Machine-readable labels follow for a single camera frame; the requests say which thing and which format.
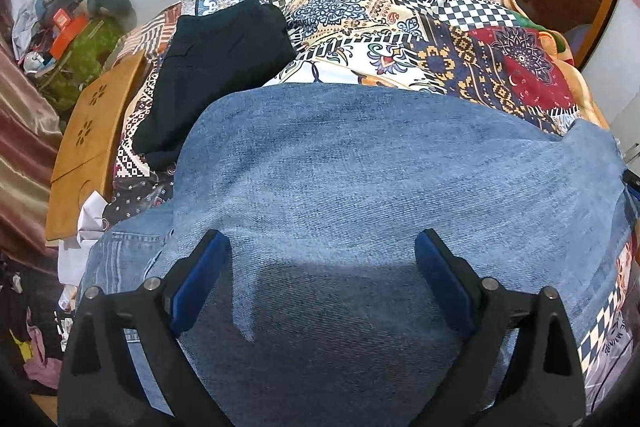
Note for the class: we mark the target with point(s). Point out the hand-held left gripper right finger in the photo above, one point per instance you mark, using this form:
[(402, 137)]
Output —
[(442, 282)]

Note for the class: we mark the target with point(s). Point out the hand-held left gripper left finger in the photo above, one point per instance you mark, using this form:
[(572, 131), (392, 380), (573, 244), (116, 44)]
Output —
[(200, 282)]

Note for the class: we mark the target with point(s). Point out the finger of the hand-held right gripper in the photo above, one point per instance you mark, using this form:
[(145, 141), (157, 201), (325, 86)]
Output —
[(632, 194)]

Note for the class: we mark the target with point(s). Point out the blue denim pants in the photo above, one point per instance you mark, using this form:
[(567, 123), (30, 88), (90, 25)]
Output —
[(350, 182)]

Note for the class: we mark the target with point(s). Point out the white cloth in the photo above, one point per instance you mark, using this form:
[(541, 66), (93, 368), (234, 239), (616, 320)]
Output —
[(85, 217)]

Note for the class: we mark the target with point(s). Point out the wooden framed mirror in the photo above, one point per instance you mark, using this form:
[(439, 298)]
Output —
[(617, 57)]

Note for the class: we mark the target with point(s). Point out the wooden folding lap table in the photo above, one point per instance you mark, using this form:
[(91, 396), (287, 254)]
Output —
[(90, 147)]

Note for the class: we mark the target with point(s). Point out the pile of clothes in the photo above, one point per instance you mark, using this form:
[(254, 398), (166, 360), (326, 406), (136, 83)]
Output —
[(30, 347)]

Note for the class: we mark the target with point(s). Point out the black folded garment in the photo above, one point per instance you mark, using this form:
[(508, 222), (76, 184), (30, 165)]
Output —
[(210, 72)]

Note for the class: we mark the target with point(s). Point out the striped satin curtain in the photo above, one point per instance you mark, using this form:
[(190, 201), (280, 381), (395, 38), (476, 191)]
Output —
[(25, 157)]

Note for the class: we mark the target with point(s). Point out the green fabric bag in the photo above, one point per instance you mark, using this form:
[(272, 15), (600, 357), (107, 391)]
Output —
[(85, 62)]

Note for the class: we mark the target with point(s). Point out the patchwork printed blanket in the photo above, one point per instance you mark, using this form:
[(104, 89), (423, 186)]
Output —
[(400, 32)]

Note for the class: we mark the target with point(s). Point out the orange box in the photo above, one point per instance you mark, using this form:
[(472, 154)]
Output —
[(65, 32)]

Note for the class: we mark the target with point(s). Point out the pale printed cloth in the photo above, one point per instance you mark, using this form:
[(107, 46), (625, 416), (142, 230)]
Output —
[(27, 22)]

